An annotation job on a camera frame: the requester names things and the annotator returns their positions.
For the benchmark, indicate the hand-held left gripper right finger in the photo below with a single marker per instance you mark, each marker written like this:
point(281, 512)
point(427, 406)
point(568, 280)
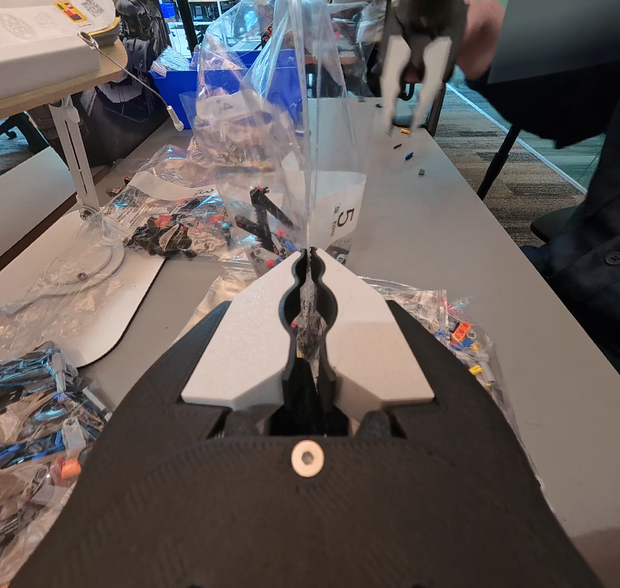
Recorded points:
point(378, 355)

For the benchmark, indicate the person's right forearm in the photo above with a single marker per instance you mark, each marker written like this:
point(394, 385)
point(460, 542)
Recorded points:
point(542, 108)

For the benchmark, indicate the blue plastic bin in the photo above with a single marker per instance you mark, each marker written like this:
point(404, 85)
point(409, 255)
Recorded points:
point(169, 99)

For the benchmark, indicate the person's right hand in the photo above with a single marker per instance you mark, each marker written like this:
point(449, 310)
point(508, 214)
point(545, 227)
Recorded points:
point(477, 31)

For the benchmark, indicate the black pole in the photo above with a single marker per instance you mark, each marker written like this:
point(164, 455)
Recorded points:
point(183, 12)

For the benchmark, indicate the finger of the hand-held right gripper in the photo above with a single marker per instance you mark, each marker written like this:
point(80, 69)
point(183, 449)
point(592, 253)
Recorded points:
point(395, 75)
point(433, 75)

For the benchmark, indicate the black office chair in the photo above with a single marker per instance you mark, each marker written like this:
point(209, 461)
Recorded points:
point(557, 225)

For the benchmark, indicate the lego instruction booklet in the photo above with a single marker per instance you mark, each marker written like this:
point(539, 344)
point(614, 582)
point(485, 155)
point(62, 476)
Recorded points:
point(38, 31)

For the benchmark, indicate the black lego set box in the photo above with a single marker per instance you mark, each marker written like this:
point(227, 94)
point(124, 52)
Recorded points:
point(126, 113)

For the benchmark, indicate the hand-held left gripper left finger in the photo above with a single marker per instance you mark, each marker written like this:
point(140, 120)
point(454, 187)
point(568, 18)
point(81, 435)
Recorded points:
point(242, 355)

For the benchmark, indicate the clear plastic lego parts bag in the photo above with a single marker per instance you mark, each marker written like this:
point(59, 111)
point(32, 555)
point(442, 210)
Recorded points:
point(232, 26)
point(460, 336)
point(169, 60)
point(227, 133)
point(43, 428)
point(169, 220)
point(310, 113)

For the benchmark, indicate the empty clear plastic bag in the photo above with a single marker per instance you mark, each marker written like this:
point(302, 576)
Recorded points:
point(58, 297)

